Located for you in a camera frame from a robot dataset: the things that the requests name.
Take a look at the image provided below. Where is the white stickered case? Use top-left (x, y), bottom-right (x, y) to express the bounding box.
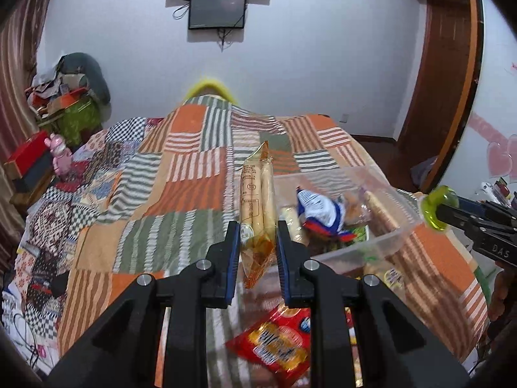
top-left (479, 177), bottom-right (517, 209)

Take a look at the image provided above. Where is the grey pillow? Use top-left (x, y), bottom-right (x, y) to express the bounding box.
top-left (60, 52), bottom-right (112, 106)

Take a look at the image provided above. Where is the checkered patchwork quilt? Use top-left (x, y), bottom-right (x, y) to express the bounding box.
top-left (8, 116), bottom-right (168, 356)

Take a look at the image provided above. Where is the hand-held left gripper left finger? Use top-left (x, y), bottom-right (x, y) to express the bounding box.
top-left (46, 220), bottom-right (243, 388)

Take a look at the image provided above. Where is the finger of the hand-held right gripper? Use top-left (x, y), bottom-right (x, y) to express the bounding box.
top-left (454, 198), bottom-right (517, 221)
top-left (438, 205), bottom-right (517, 238)

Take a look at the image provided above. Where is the pile of clothes and boxes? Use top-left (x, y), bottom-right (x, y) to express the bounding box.
top-left (25, 70), bottom-right (90, 120)

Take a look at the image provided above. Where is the red box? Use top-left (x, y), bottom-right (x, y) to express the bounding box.
top-left (4, 131), bottom-right (52, 179)

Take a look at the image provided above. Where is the wooden wardrobe with white doors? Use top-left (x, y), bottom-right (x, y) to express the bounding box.
top-left (420, 0), bottom-right (517, 211)

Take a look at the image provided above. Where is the dark cloth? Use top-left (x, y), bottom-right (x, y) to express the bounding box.
top-left (411, 157), bottom-right (438, 183)

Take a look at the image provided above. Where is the pink toy figure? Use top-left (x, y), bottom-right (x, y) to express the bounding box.
top-left (44, 133), bottom-right (74, 177)

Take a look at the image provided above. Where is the clear plastic storage box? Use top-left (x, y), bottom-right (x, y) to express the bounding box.
top-left (238, 165), bottom-right (426, 289)

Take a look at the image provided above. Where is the red snack bag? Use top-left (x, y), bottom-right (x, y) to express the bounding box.
top-left (225, 306), bottom-right (312, 377)

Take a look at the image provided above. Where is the green bag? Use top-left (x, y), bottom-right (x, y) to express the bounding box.
top-left (54, 97), bottom-right (102, 147)

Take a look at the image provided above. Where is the striped patchwork blanket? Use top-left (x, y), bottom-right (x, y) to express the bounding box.
top-left (57, 95), bottom-right (491, 388)

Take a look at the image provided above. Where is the clear orange biscuit stick packet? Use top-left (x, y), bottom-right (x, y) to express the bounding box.
top-left (239, 141), bottom-right (278, 290)

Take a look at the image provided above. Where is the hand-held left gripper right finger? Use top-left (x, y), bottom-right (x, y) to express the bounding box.
top-left (276, 220), bottom-right (471, 388)

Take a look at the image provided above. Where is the tangle of cables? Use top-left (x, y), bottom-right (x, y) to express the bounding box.
top-left (2, 309), bottom-right (47, 374)

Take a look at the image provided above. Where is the green round plastic snack cup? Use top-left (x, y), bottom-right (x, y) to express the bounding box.
top-left (420, 185), bottom-right (460, 233)

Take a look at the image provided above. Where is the blue white snack bag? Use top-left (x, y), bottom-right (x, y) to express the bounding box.
top-left (298, 187), bottom-right (357, 244)

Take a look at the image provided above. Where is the orange cookie pack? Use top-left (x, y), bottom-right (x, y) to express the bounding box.
top-left (338, 193), bottom-right (369, 224)

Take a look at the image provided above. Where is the person's right hand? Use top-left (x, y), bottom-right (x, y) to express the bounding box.
top-left (487, 267), bottom-right (517, 321)

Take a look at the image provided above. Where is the small black monitor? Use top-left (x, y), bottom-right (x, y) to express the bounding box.
top-left (188, 0), bottom-right (248, 31)

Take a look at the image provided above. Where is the striped curtain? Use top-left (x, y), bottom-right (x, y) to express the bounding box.
top-left (0, 0), bottom-right (79, 269)

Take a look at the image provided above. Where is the yellow bed end object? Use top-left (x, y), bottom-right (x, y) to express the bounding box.
top-left (182, 78), bottom-right (237, 102)

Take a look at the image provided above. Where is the yellow white snack packet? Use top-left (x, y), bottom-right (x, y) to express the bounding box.
top-left (383, 269), bottom-right (406, 290)

